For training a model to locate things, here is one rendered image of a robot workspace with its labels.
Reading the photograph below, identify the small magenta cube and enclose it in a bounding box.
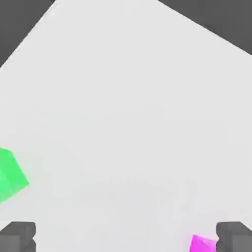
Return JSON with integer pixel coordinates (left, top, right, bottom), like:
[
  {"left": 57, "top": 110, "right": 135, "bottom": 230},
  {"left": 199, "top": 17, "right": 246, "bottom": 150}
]
[{"left": 189, "top": 234, "right": 219, "bottom": 252}]

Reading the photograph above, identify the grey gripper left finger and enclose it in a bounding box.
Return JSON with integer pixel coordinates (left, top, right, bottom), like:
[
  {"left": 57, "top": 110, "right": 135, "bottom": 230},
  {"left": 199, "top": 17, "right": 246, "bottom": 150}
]
[{"left": 0, "top": 221, "right": 37, "bottom": 252}]

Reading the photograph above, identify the small green cube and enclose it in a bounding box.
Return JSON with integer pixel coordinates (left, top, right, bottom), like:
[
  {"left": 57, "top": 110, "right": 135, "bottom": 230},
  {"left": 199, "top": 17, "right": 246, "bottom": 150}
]
[{"left": 0, "top": 147, "right": 30, "bottom": 204}]

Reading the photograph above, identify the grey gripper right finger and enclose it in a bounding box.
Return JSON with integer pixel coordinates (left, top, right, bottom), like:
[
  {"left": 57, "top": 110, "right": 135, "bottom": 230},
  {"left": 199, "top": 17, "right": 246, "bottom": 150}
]
[{"left": 216, "top": 221, "right": 252, "bottom": 252}]

